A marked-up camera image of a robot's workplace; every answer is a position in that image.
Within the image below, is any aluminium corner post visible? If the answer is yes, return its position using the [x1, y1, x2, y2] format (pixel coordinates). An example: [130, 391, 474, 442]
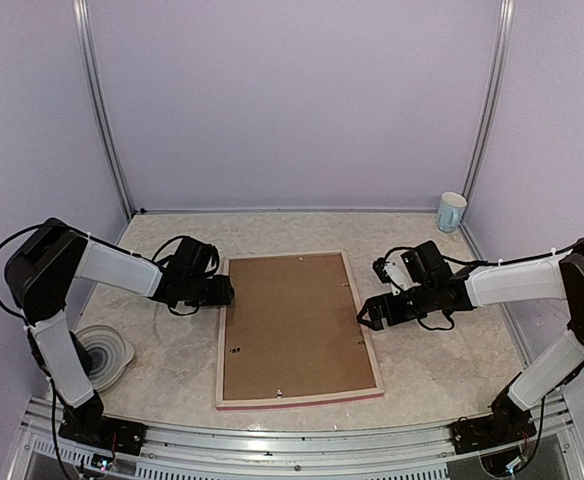
[462, 0, 515, 203]
[72, 0, 135, 220]

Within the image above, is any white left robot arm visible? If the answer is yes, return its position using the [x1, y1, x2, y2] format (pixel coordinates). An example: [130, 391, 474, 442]
[4, 217, 235, 445]

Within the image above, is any left aluminium corner post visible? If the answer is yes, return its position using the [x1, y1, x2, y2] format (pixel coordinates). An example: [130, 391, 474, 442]
[72, 0, 135, 220]

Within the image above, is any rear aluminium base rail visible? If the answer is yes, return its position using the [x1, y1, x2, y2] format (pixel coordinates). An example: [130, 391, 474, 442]
[133, 206, 437, 216]

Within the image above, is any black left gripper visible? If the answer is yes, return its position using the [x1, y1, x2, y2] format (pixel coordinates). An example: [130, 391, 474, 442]
[184, 274, 234, 308]

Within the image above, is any light blue mug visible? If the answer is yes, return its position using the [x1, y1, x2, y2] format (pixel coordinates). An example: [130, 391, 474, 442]
[437, 192, 467, 233]

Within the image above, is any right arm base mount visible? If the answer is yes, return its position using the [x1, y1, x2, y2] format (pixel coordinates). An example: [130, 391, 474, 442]
[449, 389, 537, 455]

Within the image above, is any right aluminium corner post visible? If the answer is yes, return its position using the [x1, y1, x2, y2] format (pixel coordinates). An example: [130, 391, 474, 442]
[462, 0, 515, 203]

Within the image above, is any front aluminium rail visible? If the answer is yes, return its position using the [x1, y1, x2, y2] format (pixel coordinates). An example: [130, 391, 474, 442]
[0, 395, 584, 479]

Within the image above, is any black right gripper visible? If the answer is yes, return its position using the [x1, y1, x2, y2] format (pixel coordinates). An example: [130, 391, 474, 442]
[357, 281, 437, 331]

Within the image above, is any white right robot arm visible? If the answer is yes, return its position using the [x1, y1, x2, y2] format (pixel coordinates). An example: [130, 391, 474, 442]
[357, 238, 584, 444]

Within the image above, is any pink wooden picture frame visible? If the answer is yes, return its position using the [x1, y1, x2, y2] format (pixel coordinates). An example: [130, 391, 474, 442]
[214, 248, 386, 412]

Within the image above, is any black cup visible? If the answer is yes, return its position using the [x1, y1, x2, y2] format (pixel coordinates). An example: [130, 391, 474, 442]
[70, 332, 94, 375]

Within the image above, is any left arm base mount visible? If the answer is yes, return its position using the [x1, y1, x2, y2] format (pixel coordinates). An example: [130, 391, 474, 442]
[59, 391, 148, 456]

